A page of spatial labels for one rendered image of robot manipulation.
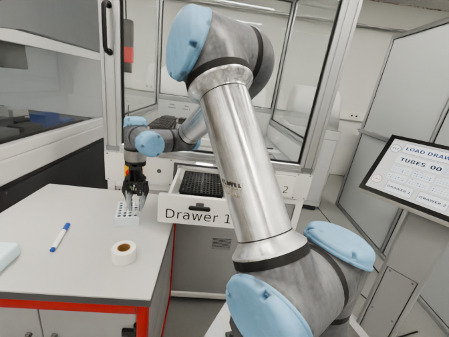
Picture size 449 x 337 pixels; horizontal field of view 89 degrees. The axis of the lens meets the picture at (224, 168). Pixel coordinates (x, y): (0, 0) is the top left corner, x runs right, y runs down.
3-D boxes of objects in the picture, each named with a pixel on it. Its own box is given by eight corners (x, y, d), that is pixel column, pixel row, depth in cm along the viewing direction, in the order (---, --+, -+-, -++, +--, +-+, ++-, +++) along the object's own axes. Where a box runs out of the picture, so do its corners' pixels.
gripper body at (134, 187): (122, 197, 80) (122, 165, 75) (125, 187, 87) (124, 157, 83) (145, 197, 82) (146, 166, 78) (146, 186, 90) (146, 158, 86)
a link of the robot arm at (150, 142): (177, 132, 70) (162, 125, 78) (140, 133, 63) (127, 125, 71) (175, 157, 73) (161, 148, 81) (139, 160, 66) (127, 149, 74)
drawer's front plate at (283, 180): (291, 197, 117) (296, 177, 113) (235, 191, 114) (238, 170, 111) (290, 195, 118) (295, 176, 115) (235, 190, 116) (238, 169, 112)
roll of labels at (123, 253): (140, 257, 72) (140, 247, 71) (119, 269, 67) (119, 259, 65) (127, 247, 76) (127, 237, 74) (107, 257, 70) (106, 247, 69)
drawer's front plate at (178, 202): (236, 229, 84) (241, 202, 80) (157, 221, 81) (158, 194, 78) (236, 226, 86) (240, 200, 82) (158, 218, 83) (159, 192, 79)
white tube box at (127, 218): (138, 225, 87) (138, 216, 86) (114, 227, 85) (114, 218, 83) (139, 208, 98) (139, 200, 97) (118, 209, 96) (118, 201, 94)
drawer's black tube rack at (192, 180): (221, 209, 92) (223, 195, 90) (177, 204, 91) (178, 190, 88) (220, 186, 113) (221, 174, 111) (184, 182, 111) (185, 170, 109)
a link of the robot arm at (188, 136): (287, 27, 49) (187, 130, 86) (251, 10, 42) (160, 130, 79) (306, 73, 47) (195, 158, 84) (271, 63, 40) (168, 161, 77)
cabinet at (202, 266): (276, 310, 147) (309, 200, 120) (111, 301, 138) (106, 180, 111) (252, 225, 236) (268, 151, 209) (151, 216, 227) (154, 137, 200)
